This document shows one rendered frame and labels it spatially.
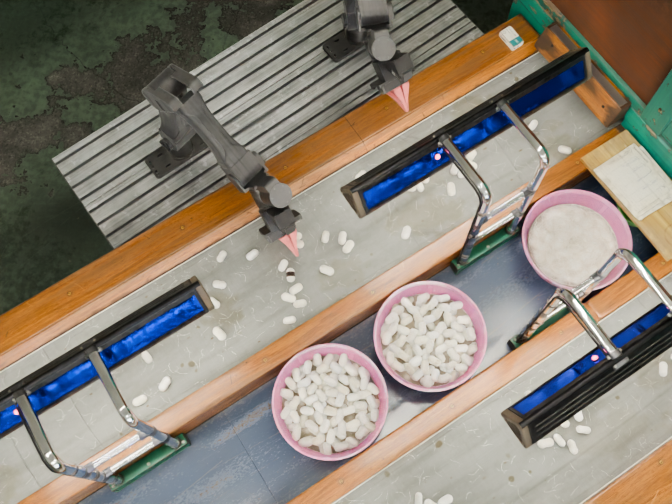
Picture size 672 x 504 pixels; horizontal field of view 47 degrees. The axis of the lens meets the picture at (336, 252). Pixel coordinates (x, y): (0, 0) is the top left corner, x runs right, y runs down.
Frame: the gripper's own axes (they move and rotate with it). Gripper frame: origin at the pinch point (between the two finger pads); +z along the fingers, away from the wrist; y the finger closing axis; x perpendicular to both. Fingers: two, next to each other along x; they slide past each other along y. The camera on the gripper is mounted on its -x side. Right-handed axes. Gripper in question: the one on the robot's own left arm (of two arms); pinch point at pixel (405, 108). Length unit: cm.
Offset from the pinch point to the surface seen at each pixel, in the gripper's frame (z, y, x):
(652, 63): 12, 49, -29
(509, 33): -0.6, 39.2, 9.8
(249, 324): 25, -61, -6
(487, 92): 9.6, 25.6, 7.0
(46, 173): -13, -92, 123
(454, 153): 3.0, -8.1, -37.1
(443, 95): 4.6, 14.3, 8.4
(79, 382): 5, -95, -32
